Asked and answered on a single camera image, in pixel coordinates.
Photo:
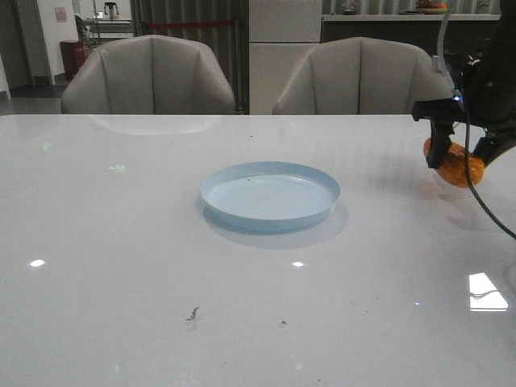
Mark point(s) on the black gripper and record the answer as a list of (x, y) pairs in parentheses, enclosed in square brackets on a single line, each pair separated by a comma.
[(488, 101)]

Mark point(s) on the light blue round plate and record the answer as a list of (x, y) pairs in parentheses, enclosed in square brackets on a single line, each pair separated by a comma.
[(270, 196)]

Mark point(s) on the dark counter with white top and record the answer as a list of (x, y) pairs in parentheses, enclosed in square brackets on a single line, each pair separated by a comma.
[(464, 33)]

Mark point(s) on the right beige upholstered chair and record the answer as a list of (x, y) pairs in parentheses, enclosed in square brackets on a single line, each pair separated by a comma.
[(361, 75)]

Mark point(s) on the beige upholstered chair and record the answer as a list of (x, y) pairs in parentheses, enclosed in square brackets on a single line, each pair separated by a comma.
[(149, 74), (361, 75)]

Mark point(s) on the fruit bowl on counter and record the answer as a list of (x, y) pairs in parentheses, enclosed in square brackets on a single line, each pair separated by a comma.
[(431, 7)]

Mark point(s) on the white cabinet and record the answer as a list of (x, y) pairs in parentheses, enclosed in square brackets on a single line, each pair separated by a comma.
[(279, 32)]

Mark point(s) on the red barrier belt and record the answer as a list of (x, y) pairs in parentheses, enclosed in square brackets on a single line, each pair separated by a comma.
[(193, 25)]

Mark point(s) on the left beige upholstered chair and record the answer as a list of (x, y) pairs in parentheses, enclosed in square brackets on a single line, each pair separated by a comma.
[(149, 74)]

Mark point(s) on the red trash bin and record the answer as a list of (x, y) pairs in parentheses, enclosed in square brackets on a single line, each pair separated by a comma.
[(73, 56)]

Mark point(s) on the pink wall notice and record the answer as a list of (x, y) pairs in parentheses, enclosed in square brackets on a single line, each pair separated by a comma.
[(61, 14)]

